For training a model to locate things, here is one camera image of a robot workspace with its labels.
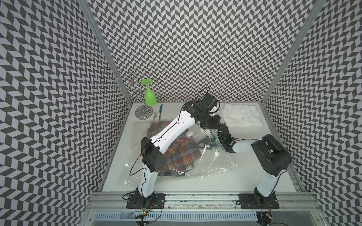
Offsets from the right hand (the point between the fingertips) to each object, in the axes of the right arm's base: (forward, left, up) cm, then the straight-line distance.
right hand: (195, 148), depth 83 cm
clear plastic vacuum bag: (-9, -11, +1) cm, 15 cm away
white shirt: (+31, -36, -8) cm, 48 cm away
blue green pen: (+36, +27, -8) cm, 46 cm away
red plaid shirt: (-4, +8, 0) cm, 9 cm away
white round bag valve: (+9, +3, +3) cm, 10 cm away
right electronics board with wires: (-33, -34, -11) cm, 49 cm away
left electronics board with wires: (-31, +26, -5) cm, 41 cm away
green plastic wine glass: (+30, +29, +14) cm, 44 cm away
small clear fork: (+33, +31, -9) cm, 46 cm away
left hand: (+4, -12, +15) cm, 19 cm away
